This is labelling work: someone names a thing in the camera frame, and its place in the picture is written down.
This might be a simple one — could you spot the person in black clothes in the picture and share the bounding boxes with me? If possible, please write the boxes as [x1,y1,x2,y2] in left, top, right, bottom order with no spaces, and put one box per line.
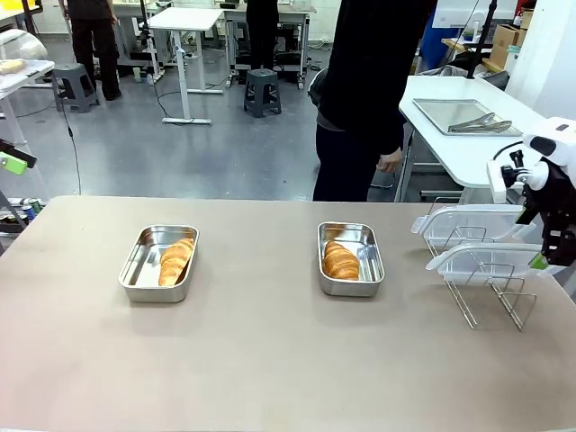
[308,0,438,203]

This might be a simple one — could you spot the black stand pole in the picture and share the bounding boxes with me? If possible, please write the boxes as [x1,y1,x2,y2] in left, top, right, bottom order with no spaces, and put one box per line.
[467,0,500,80]

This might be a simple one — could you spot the background person in black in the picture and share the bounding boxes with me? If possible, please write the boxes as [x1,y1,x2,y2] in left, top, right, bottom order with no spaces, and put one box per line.
[66,0,123,102]

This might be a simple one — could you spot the blue panel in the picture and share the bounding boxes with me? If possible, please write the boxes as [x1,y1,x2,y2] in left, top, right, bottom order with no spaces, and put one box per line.
[421,8,456,73]

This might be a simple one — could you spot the person's left hand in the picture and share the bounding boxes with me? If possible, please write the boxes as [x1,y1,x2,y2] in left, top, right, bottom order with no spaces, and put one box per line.
[376,149,404,175]

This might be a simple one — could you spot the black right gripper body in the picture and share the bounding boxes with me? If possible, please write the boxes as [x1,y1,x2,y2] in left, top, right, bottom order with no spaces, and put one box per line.
[534,158,576,268]

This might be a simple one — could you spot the black metal stand frame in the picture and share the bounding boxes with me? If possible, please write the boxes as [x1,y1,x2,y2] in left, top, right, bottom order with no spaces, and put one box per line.
[0,187,31,236]

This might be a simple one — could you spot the clear plastic dome cover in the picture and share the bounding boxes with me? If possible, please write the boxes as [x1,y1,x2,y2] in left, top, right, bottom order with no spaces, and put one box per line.
[0,28,49,62]

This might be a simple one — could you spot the grey plastic stool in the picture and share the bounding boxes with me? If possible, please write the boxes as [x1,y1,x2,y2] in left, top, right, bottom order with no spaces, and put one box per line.
[52,62,102,113]
[243,67,283,119]

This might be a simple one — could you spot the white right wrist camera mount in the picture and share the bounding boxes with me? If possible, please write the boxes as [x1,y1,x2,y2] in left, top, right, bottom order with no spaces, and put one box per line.
[485,150,527,206]

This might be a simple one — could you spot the metal tongs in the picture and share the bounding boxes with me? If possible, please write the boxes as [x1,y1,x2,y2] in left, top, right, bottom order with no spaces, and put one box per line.
[448,112,515,134]

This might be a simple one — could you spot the flat metal baking tray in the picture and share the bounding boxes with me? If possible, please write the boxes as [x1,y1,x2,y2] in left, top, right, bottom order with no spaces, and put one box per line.
[411,97,525,137]

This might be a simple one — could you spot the clear plastic container lid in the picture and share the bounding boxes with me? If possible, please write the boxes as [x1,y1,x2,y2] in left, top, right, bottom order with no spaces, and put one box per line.
[409,203,537,248]
[425,242,545,290]

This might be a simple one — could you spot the background person dark trousers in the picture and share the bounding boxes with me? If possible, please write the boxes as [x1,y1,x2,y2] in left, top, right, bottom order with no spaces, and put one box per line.
[246,0,281,72]

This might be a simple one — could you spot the brown cardboard box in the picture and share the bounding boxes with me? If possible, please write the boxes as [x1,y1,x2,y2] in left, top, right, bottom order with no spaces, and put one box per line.
[489,23,528,69]

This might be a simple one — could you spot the metal wire lid rack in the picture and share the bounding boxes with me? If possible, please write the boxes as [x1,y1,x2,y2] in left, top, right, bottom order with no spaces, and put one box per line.
[422,196,538,333]

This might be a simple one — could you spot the person's left forearm black sleeve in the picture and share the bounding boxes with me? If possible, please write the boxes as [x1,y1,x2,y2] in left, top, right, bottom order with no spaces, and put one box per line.
[369,89,410,157]

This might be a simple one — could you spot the white workbench with frame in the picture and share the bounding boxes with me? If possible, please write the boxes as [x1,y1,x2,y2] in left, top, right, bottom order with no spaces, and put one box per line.
[223,3,318,90]

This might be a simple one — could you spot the golden croissant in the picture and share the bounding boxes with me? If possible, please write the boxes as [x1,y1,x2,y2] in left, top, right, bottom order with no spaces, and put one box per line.
[157,237,196,287]
[322,239,361,283]

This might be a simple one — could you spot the white side table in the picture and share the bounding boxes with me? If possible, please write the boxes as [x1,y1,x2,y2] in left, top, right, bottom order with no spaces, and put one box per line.
[398,75,549,204]

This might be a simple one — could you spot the white height adjustable desk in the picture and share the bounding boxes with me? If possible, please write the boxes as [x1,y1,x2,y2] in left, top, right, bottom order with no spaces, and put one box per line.
[147,6,226,125]

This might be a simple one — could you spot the thin black floor cable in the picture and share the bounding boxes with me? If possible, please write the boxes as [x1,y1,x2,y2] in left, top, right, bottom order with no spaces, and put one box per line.
[50,74,83,197]

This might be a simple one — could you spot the rectangular steel container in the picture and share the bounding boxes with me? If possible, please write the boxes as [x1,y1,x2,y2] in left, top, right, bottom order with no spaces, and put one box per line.
[317,220,387,298]
[117,224,201,303]

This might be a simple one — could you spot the white table with bread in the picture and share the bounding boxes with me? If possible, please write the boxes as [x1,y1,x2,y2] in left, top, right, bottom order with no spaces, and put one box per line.
[0,58,56,145]

